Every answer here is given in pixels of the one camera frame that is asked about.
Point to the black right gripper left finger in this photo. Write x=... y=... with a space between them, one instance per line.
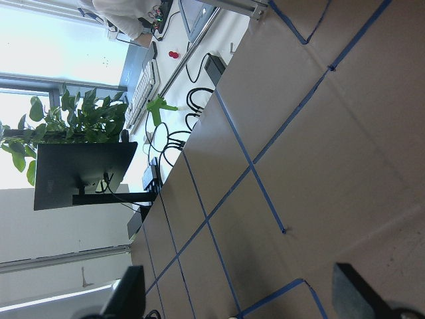
x=128 y=299

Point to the blue teach pendant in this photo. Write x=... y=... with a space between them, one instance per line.
x=195 y=15

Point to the black computer monitor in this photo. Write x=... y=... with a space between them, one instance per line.
x=84 y=174

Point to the green plastic tool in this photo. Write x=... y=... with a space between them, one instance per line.
x=154 y=107

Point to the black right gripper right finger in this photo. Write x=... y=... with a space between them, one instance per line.
x=353 y=297

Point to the green potted plant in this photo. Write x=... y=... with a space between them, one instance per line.
x=79 y=118

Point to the black power adapter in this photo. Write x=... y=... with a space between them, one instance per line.
x=215 y=68

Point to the red emergency button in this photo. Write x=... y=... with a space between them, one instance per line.
x=173 y=54

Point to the white keyboard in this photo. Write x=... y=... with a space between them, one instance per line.
x=145 y=91

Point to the person in white coat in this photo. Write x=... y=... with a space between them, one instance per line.
x=124 y=14

